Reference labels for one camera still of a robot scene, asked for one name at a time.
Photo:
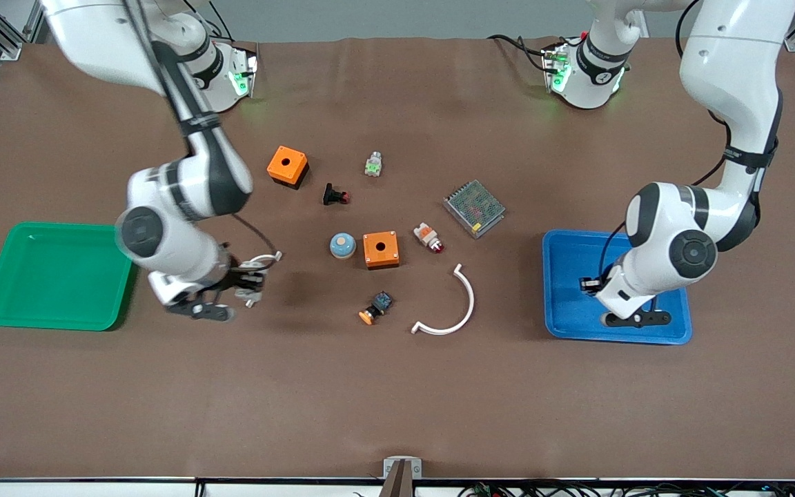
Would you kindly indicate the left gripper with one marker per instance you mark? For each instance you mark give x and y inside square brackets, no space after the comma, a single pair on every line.
[589,285]

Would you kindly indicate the brown table cover sheet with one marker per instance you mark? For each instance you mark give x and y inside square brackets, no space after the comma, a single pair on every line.
[163,400]

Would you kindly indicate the small white curved clip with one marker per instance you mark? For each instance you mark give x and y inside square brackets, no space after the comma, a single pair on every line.
[266,258]

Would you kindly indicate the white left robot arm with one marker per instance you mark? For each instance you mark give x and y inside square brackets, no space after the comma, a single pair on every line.
[729,62]

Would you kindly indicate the green and white switch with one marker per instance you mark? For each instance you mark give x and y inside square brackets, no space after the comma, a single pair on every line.
[373,166]

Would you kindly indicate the grey metal bracket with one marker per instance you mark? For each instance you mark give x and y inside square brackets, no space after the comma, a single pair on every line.
[390,464]

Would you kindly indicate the large white curved clip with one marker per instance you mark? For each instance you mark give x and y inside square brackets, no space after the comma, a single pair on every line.
[470,298]

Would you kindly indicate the orange mushroom push button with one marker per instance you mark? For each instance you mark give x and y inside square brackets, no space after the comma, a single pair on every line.
[370,314]

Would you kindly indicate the black square push button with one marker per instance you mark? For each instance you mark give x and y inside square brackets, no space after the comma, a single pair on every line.
[332,195]

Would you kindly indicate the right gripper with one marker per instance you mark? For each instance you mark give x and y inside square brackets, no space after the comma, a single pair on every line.
[234,277]

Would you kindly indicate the blue plastic tray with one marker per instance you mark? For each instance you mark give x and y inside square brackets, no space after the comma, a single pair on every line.
[577,324]

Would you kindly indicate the orange single-hole button box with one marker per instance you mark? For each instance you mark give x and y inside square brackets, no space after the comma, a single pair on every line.
[380,250]
[286,164]

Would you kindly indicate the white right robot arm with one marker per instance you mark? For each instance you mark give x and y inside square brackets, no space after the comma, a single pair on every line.
[163,235]

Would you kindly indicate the white red indicator lamp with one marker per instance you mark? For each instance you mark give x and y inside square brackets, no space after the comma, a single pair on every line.
[426,236]

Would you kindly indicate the blue dome buzzer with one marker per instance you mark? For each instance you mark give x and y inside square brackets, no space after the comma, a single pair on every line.
[343,246]

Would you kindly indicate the metal mesh power supply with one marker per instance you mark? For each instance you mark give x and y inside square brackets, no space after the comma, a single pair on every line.
[475,208]

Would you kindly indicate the green plastic tray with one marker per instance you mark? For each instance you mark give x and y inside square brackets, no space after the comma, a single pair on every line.
[59,276]

